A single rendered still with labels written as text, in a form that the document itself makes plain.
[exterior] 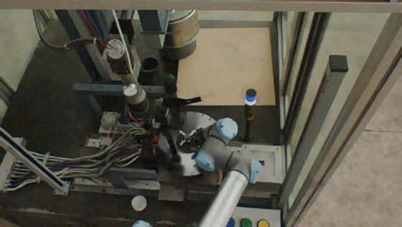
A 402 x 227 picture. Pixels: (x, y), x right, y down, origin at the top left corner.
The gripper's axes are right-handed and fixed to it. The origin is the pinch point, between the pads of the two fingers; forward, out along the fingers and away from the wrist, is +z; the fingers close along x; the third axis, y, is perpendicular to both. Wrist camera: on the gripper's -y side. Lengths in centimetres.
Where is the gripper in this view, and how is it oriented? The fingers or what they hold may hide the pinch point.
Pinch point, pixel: (196, 141)
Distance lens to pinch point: 152.5
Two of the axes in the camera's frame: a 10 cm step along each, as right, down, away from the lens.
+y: -7.7, 4.6, -4.5
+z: -3.9, 2.3, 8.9
